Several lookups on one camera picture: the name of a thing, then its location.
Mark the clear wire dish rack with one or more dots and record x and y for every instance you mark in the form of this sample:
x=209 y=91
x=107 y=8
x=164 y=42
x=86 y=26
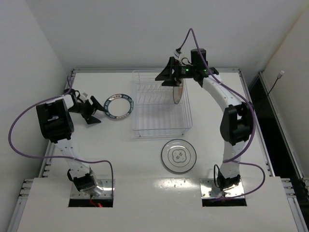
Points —
x=155 y=115

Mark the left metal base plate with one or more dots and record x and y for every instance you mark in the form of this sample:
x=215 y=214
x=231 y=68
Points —
x=103 y=191

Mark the orange sunburst plate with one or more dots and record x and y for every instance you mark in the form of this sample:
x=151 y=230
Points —
x=178 y=91

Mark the metal base plate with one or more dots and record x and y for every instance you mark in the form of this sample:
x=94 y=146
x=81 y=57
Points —
x=103 y=191
x=209 y=191

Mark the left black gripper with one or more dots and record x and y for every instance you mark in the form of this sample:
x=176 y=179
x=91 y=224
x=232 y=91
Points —
x=87 y=109

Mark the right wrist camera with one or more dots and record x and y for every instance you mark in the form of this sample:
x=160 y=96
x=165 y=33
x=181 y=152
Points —
x=199 y=56

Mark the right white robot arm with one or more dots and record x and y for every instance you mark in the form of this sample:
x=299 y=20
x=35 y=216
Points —
x=236 y=125

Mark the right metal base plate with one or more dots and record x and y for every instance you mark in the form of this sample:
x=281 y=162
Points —
x=209 y=191

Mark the grey rimmed white plate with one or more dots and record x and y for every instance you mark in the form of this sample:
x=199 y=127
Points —
x=178 y=156

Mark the green rimmed white plate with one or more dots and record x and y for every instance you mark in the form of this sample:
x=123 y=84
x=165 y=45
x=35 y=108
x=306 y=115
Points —
x=118 y=106

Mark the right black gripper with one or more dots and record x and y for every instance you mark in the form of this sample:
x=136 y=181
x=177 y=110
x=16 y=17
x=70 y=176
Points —
x=174 y=71

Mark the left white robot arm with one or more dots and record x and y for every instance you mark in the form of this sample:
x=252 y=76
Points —
x=57 y=126

